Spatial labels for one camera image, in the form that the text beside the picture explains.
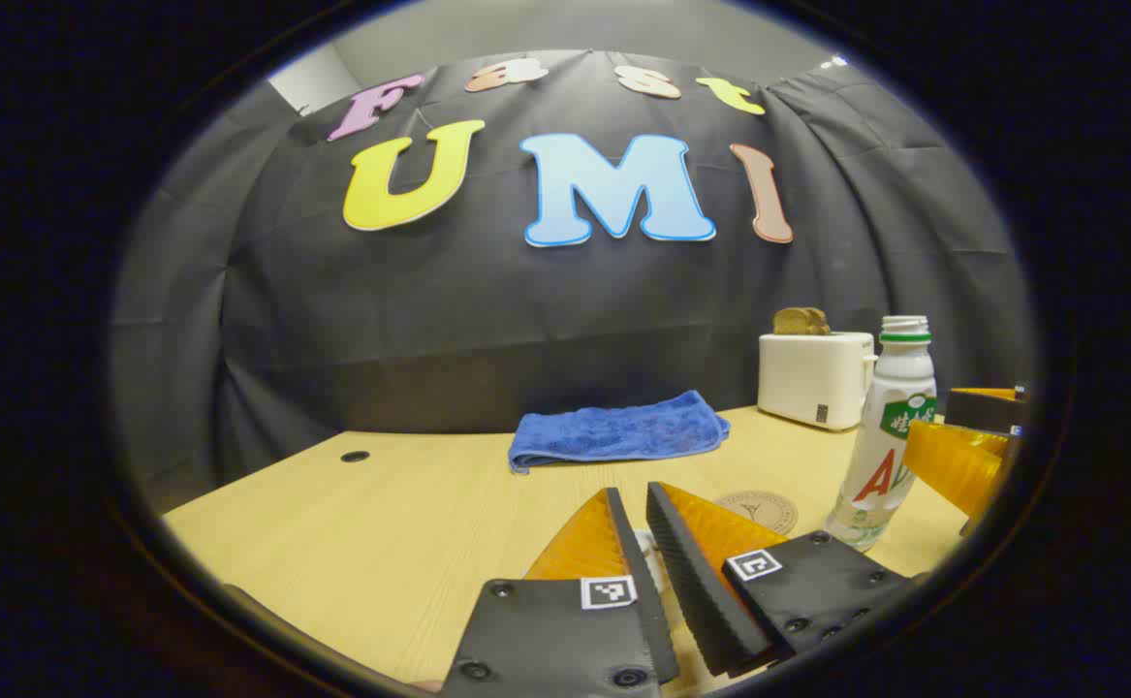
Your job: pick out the white green label water bottle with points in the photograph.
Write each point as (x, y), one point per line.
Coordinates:
(899, 378)

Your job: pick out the black backdrop cloth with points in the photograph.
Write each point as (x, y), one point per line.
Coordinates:
(526, 310)

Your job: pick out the brown toast slice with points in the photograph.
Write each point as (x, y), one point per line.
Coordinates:
(790, 322)
(821, 323)

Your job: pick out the white toaster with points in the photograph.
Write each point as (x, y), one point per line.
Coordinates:
(812, 378)

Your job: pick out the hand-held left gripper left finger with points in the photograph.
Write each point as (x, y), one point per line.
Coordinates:
(638, 582)

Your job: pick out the ceiling light panel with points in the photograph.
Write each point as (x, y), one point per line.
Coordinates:
(833, 62)

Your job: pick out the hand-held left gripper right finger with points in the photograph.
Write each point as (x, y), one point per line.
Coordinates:
(701, 591)

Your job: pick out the blue folded towel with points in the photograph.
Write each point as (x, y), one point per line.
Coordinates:
(613, 431)

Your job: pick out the round brown coaster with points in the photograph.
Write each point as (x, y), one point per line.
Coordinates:
(764, 509)

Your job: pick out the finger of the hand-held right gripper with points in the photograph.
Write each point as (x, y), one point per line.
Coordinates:
(953, 465)
(987, 409)

